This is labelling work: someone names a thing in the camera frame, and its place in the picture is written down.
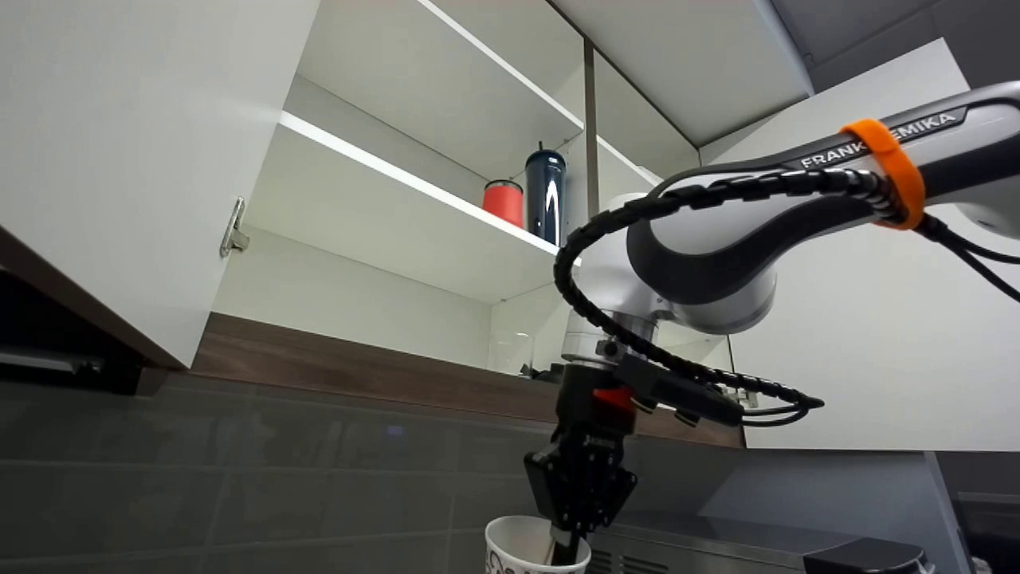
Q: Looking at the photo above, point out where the small black device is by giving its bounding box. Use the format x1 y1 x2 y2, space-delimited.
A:
804 535 931 574

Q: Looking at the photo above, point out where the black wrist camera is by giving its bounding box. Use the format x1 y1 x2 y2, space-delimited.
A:
608 348 751 431

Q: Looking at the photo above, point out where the patterned paper coffee cup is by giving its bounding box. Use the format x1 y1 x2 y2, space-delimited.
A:
480 513 596 574

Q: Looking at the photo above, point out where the red cup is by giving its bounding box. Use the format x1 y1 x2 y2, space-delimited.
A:
480 176 530 228

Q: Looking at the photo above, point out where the dark blue tumbler bottle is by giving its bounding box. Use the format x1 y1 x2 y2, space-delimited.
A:
522 141 570 248

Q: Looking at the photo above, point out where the white open wall cabinet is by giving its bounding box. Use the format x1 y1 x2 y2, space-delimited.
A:
204 0 820 428

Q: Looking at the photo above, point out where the orange arm strap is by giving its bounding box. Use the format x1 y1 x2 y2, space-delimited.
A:
839 114 931 231

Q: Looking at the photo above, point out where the white cabinet door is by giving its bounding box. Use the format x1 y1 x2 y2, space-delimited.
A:
697 36 1020 454
0 0 326 370

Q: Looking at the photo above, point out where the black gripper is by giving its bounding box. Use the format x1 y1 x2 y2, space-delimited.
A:
522 362 640 566

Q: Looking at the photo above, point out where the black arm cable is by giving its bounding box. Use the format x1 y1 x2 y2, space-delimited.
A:
550 165 1020 431

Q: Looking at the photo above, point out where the metal door hinge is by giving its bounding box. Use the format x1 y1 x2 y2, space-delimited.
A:
217 198 256 260

